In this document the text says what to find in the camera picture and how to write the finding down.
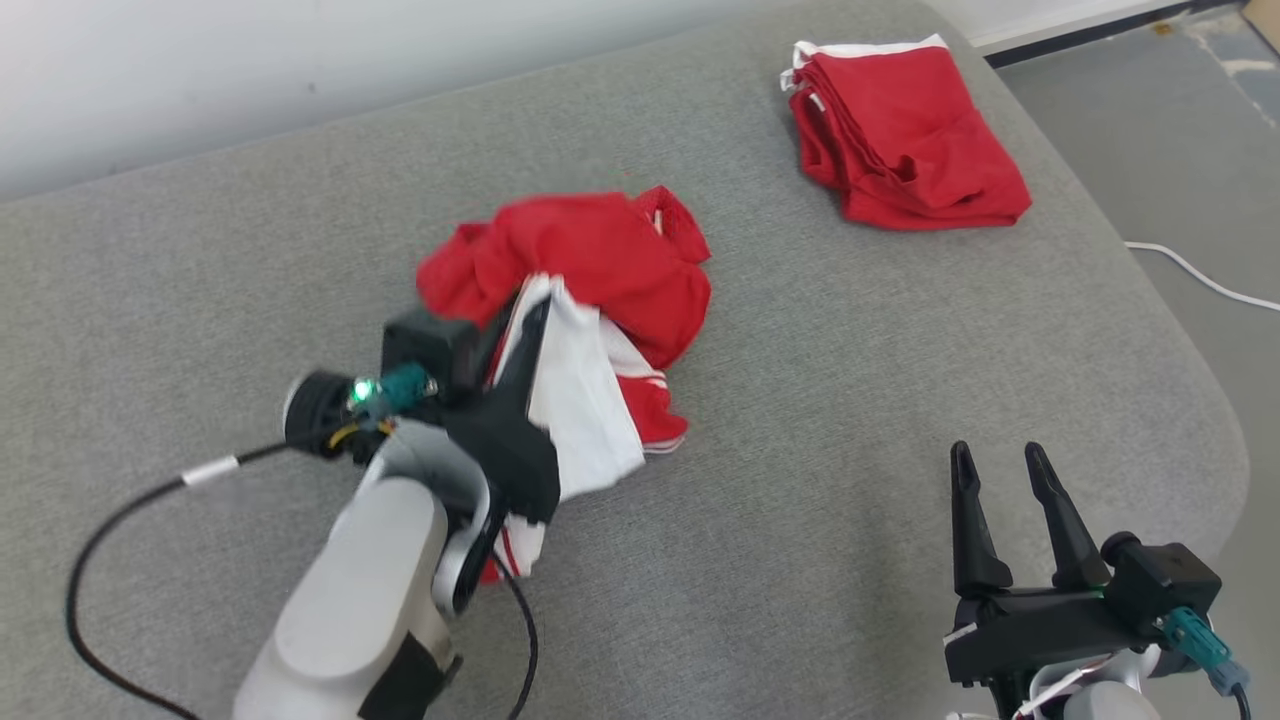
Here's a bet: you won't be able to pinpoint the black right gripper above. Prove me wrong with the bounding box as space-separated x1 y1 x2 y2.
943 440 1161 701

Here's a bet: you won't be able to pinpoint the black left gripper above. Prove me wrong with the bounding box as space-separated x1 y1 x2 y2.
443 296 562 527

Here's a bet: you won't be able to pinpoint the red and white jersey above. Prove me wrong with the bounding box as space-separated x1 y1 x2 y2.
415 185 713 586

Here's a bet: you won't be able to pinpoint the red shorts with white trim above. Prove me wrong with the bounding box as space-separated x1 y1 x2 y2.
780 35 1033 233

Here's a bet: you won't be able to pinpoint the grey fabric sofa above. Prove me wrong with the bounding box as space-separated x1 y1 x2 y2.
0 0 1251 720

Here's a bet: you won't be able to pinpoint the black cable with teal plug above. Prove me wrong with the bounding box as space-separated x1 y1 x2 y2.
1158 607 1253 720
65 365 542 720

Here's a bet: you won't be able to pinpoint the white floor cable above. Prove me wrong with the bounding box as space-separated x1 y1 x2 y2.
1124 240 1280 314

